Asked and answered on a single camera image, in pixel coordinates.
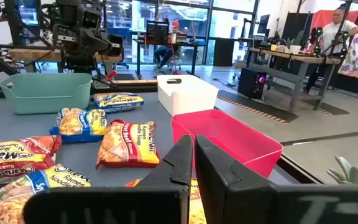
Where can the small black robot arm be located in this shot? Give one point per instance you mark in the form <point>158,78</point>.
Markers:
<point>316,39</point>
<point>343,43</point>

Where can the pink plastic bin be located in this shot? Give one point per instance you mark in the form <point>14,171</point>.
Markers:
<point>228,130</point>

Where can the red Maruchan noodle pack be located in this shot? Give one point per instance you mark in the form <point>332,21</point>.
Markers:
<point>11,158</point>
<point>126,146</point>

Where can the black computer monitor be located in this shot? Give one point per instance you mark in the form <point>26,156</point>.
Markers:
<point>157,32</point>
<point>263,24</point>

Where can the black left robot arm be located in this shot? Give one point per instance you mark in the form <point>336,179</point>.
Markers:
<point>64,12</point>

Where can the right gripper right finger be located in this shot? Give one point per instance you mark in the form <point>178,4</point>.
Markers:
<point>228,193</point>

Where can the teal plastic bin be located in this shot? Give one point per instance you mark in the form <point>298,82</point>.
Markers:
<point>42,96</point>

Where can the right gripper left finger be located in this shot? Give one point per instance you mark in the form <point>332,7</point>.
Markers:
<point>166,186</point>

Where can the orange Maruchan noodle pack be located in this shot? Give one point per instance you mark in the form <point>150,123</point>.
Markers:
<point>196,205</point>

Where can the black partition panel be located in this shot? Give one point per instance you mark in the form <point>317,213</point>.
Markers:
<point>295,26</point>

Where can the red cloth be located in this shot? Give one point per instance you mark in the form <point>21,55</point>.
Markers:
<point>320,17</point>

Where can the person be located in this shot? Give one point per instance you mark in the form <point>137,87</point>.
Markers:
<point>337,31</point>
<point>166,53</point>

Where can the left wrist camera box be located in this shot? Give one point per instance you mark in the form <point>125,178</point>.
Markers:
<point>90,19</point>

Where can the black desk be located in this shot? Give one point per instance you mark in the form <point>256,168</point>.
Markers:
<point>138,59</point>

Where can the black computer tower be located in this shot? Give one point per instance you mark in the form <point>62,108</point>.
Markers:
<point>250,84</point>

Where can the white plastic bin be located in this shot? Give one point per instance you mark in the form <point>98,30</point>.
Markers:
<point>185,96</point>

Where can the blue Maruchan noodle pack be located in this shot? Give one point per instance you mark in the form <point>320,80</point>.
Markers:
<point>118,102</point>
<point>79,124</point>
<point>17,199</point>

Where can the wooden top workbench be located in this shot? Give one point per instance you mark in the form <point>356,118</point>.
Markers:
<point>291,57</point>
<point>36,55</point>

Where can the potted succulent plant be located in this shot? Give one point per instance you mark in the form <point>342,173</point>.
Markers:
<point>353,175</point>

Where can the black floor mat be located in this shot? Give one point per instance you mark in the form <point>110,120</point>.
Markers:
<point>259,105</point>
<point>322,108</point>

